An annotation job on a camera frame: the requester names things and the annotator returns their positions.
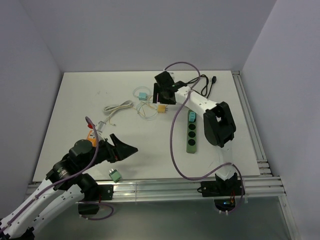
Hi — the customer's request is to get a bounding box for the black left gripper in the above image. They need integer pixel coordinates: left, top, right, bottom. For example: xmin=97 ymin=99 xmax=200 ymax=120
xmin=80 ymin=132 xmax=138 ymax=171

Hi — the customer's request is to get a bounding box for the yellow charger plug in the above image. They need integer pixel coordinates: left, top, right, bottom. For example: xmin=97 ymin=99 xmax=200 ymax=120
xmin=157 ymin=104 xmax=168 ymax=114

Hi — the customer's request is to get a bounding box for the teal dual usb charger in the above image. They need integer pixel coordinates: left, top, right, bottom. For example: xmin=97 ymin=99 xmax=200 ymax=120
xmin=188 ymin=111 xmax=197 ymax=123

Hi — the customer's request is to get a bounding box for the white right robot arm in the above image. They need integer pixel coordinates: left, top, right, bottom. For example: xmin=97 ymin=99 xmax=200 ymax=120
xmin=154 ymin=71 xmax=240 ymax=195

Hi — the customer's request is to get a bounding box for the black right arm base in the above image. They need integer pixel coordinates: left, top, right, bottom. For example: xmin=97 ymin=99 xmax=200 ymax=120
xmin=197 ymin=179 xmax=246 ymax=216

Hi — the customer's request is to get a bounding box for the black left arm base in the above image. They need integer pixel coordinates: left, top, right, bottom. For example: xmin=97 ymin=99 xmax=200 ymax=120
xmin=77 ymin=184 xmax=115 ymax=221

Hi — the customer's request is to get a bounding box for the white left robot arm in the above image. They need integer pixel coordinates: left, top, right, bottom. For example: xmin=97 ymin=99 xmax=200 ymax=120
xmin=0 ymin=134 xmax=138 ymax=240

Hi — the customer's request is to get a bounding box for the green charger plug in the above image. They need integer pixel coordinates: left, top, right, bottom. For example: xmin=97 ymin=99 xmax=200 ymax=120
xmin=109 ymin=168 xmax=122 ymax=183

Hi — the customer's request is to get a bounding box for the orange power strip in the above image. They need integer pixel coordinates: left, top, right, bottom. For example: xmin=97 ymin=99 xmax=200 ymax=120
xmin=86 ymin=129 xmax=98 ymax=148

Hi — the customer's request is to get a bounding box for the green power strip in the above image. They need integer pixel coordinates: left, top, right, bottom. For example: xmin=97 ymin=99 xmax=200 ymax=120
xmin=186 ymin=110 xmax=197 ymax=154

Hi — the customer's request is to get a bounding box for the teal charger plug with cable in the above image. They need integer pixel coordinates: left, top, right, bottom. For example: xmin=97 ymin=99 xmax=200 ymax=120
xmin=132 ymin=86 xmax=158 ymax=121

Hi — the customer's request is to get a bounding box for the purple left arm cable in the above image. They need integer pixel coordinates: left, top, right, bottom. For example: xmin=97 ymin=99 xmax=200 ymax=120
xmin=0 ymin=116 xmax=116 ymax=231

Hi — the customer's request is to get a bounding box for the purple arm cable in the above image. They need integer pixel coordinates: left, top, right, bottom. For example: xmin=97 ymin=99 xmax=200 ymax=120
xmin=162 ymin=61 xmax=247 ymax=213
xmin=0 ymin=116 xmax=116 ymax=231

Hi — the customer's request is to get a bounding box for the black power cord with plug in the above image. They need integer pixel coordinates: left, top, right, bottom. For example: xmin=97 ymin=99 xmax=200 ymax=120
xmin=182 ymin=74 xmax=217 ymax=98

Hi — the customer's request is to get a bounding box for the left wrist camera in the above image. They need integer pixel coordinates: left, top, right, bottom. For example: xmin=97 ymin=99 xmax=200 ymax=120
xmin=87 ymin=121 xmax=107 ymax=141

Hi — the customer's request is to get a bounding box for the white power strip cord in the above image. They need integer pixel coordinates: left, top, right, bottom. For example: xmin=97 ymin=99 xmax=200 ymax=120
xmin=102 ymin=99 xmax=135 ymax=126

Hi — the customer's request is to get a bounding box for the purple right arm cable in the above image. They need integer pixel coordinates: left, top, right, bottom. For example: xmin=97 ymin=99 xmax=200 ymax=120
xmin=162 ymin=61 xmax=247 ymax=213

